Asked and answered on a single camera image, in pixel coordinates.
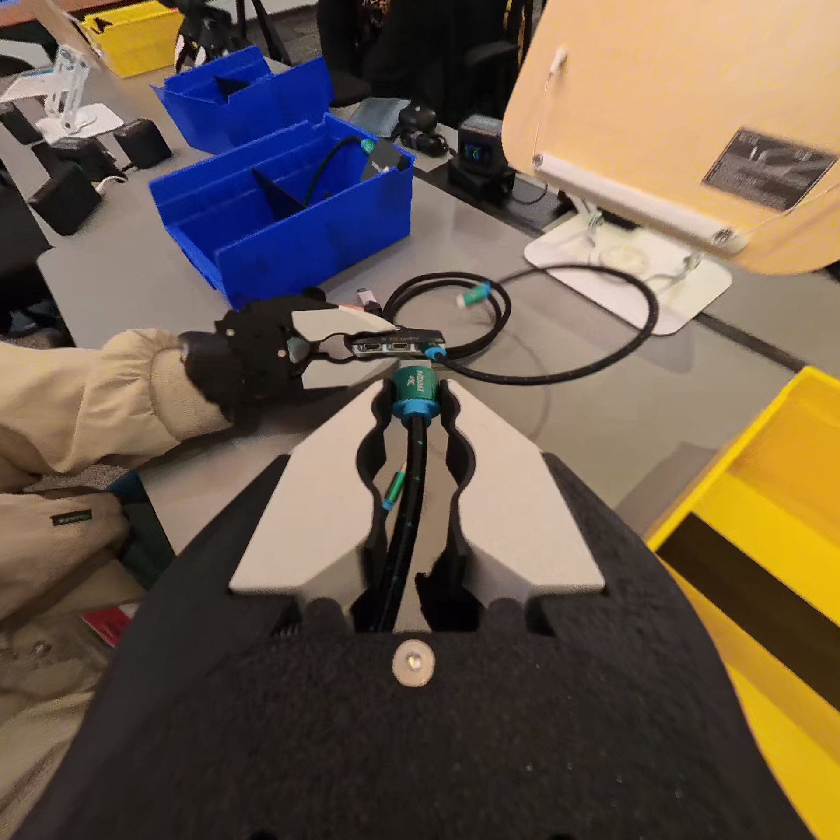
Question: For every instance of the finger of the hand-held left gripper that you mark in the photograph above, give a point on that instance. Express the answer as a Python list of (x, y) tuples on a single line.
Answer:
[(341, 321), (341, 374)]

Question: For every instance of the black computer mouse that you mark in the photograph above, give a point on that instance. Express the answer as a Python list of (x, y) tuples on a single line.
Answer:
[(417, 118)]

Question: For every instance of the clear acrylic stand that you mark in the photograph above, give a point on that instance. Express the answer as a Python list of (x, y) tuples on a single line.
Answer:
[(82, 121)]

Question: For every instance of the yellow storage bin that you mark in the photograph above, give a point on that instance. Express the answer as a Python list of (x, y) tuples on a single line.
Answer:
[(138, 39), (754, 459)]

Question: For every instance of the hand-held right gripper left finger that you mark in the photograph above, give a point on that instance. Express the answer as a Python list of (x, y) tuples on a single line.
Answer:
[(308, 518)]

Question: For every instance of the black power adapter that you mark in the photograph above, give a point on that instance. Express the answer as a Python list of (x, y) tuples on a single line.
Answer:
[(65, 200), (19, 124), (144, 144), (88, 154)]

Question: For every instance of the person's left forearm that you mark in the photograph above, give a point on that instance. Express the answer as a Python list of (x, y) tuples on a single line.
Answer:
[(98, 394)]

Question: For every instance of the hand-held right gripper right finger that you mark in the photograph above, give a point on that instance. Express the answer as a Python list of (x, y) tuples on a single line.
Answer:
[(525, 518)]

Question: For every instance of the person's beige jacket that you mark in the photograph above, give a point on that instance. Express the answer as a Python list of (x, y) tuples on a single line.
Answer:
[(52, 544)]

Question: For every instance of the grey cloth pouch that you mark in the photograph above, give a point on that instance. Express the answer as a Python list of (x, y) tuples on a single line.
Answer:
[(380, 118)]

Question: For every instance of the black bin divider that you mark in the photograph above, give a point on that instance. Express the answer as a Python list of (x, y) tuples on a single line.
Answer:
[(754, 604), (279, 197)]

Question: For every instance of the black hub adapter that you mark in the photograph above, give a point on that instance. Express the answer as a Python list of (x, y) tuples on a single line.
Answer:
[(394, 344)]

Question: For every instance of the blue storage bin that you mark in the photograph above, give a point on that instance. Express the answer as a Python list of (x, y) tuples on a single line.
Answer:
[(197, 111), (295, 256)]

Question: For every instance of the wooden board white stand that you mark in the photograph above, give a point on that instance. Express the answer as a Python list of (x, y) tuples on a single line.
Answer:
[(656, 79)]

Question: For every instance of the black charger with display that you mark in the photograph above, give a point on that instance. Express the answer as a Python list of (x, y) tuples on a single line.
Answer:
[(482, 151)]

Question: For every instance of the black office chair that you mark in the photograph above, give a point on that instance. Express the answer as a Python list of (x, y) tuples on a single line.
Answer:
[(420, 52)]

